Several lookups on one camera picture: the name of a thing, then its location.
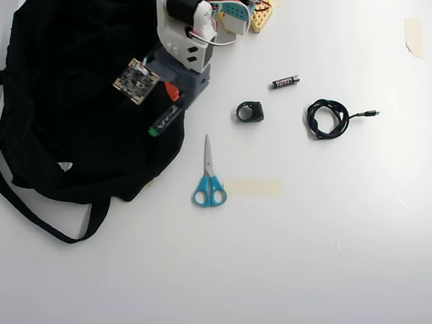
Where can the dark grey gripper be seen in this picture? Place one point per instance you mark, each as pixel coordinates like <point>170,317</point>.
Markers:
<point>193,85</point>

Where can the green marker with black barrel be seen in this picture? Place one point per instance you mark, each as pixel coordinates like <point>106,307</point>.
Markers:
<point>163,121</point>

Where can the grey teal white robot arm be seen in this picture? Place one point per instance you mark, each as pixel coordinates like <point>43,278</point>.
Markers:
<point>175,37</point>

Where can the black fabric bag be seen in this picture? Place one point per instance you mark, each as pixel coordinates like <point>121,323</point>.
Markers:
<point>67,101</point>

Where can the black AAA battery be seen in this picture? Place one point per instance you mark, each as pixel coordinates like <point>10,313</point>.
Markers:
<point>285,83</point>

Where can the beige masking tape strip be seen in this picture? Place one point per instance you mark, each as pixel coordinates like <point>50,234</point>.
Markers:
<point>251,188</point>
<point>414,37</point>

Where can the bare camera circuit board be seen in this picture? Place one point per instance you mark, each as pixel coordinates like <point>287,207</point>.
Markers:
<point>135,81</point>

